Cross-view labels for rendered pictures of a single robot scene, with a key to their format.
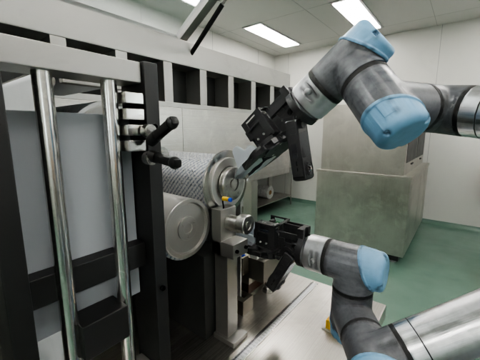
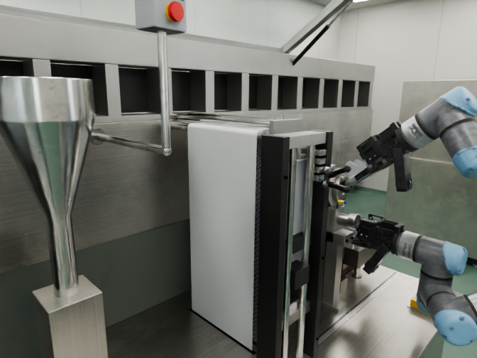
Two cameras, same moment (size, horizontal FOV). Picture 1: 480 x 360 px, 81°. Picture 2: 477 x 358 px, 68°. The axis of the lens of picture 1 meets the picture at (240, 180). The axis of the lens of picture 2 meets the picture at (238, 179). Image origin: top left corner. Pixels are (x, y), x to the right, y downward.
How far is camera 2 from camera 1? 46 cm
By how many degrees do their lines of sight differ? 8
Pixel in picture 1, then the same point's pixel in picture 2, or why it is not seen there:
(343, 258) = (431, 250)
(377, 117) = (464, 159)
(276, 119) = (385, 145)
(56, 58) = (301, 141)
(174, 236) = not seen: hidden behind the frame
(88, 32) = (227, 63)
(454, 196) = not seen: outside the picture
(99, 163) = (299, 186)
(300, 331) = (389, 306)
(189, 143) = not seen: hidden behind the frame
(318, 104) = (421, 140)
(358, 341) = (440, 304)
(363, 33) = (458, 99)
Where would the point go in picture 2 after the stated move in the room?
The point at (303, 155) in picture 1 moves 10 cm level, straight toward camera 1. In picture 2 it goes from (405, 173) to (410, 182)
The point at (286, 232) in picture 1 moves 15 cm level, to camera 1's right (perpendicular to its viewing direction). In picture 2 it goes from (384, 228) to (441, 231)
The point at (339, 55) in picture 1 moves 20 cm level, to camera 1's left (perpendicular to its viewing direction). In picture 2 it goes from (440, 111) to (347, 109)
